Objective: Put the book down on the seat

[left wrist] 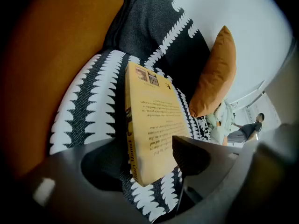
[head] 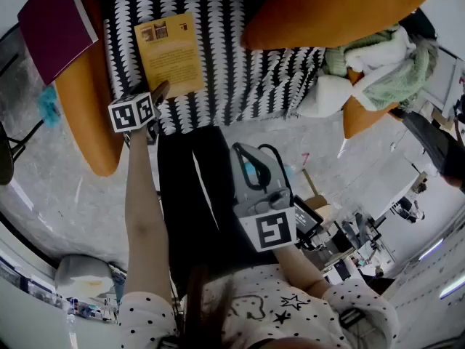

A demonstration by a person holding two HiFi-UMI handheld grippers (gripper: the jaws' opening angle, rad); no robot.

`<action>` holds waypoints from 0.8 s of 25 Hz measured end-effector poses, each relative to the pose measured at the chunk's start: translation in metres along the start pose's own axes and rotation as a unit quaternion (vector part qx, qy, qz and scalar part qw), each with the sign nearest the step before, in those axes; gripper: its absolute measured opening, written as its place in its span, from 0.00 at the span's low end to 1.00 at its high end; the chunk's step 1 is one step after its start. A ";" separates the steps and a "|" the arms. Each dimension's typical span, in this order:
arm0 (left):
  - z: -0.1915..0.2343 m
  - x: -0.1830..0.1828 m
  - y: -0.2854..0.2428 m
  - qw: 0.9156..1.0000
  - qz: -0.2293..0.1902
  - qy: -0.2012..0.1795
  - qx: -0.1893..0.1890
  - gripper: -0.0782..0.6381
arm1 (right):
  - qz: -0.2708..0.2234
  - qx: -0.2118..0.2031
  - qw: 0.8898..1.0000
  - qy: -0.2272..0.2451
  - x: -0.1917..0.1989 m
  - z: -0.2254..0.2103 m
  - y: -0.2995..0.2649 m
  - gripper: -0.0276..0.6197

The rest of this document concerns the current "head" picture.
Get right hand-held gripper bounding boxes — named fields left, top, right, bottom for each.
left=230, top=143, right=298, bottom=253

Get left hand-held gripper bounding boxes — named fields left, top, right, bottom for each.
left=108, top=79, right=171, bottom=145

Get yellow book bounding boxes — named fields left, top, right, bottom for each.
left=133, top=12, right=207, bottom=100

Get person's right forearm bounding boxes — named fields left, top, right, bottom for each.
left=272, top=244, right=333, bottom=297

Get person's left forearm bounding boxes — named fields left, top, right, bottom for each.
left=123, top=132, right=174, bottom=297

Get black white patterned book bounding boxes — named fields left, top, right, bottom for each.
left=78, top=0, right=437, bottom=137

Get maroon book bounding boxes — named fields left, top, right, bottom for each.
left=17, top=0, right=100, bottom=87

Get black screen device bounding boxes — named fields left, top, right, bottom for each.
left=292, top=194, right=325, bottom=249

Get wooden table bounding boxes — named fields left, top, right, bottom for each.
left=302, top=167, right=333, bottom=212

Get person's black trousers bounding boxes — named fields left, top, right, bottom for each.
left=156, top=124, right=288, bottom=290

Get white pillow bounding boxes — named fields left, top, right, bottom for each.
left=296, top=74, right=359, bottom=119

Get teal fluffy duster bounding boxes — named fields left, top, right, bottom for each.
left=37, top=87, right=62, bottom=127

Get small orange cushion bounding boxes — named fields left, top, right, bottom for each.
left=342, top=67, right=400, bottom=140

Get green and white blanket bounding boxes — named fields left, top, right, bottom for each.
left=323, top=23, right=440, bottom=112

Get black chair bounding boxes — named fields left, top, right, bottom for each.
left=0, top=120, right=44, bottom=187

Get large orange cushion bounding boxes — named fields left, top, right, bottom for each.
left=240, top=0, right=434, bottom=52

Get grey round pouf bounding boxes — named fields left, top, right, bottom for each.
left=54, top=253, right=116, bottom=300

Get white cabinet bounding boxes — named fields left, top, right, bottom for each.
left=423, top=47, right=465, bottom=116

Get grey knitted throw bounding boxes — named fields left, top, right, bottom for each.
left=410, top=36, right=440, bottom=87

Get black cable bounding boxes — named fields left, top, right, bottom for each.
left=257, top=143, right=295, bottom=199

